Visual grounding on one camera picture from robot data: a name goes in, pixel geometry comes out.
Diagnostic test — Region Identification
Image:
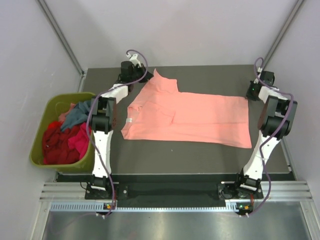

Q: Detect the left aluminium corner post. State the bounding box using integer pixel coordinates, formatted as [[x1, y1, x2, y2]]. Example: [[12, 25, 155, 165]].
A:
[[35, 0, 85, 76]]

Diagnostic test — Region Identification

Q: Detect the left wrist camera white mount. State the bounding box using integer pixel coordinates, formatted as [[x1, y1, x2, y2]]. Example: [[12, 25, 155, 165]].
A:
[[127, 53, 142, 68]]

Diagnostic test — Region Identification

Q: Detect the salmon pink t shirt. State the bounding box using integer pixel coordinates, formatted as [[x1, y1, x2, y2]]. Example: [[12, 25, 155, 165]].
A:
[[121, 70, 252, 149]]

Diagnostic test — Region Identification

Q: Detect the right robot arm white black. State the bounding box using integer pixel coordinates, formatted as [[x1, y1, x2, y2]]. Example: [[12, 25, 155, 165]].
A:
[[233, 67, 298, 198]]

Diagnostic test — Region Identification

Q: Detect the olive green plastic bin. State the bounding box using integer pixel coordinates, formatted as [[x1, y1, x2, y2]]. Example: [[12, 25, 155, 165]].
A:
[[29, 92, 95, 174]]

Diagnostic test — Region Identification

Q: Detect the right aluminium corner post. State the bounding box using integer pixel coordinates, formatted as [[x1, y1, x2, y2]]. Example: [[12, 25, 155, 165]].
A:
[[262, 0, 306, 69]]

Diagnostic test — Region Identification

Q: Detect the magenta pink t shirt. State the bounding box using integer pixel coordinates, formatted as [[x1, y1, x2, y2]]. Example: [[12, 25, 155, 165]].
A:
[[67, 122, 89, 161]]

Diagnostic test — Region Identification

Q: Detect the aluminium corner post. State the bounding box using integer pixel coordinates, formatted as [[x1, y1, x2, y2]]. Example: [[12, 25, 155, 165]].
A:
[[35, 0, 85, 76], [262, 0, 306, 69]]

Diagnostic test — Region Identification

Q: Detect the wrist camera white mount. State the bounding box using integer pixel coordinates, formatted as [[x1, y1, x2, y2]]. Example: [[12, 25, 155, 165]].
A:
[[127, 53, 142, 68], [253, 66, 265, 86]]

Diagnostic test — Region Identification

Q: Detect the red t shirt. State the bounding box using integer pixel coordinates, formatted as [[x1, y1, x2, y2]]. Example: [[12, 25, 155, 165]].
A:
[[42, 121, 80, 165]]

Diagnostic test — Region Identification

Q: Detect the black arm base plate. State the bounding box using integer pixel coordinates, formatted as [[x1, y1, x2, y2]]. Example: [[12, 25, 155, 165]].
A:
[[84, 181, 263, 201]]

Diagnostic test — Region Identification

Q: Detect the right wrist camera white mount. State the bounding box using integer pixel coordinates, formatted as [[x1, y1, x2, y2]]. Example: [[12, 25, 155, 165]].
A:
[[253, 66, 265, 86]]

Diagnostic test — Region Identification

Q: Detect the slotted grey cable duct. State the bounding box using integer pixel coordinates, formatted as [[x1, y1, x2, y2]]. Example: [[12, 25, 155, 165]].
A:
[[50, 202, 249, 213]]

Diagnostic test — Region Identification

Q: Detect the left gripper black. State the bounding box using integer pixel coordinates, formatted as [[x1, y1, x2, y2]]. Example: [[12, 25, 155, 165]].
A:
[[129, 63, 153, 83]]

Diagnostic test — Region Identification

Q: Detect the grey blue t shirt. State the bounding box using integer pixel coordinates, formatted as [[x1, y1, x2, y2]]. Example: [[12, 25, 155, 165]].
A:
[[60, 100, 91, 132]]

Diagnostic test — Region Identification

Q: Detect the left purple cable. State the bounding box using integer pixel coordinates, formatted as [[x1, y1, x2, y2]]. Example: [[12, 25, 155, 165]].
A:
[[84, 49, 149, 217]]

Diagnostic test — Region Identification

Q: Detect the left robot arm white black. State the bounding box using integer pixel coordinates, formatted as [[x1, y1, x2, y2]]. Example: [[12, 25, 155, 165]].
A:
[[87, 60, 153, 200]]

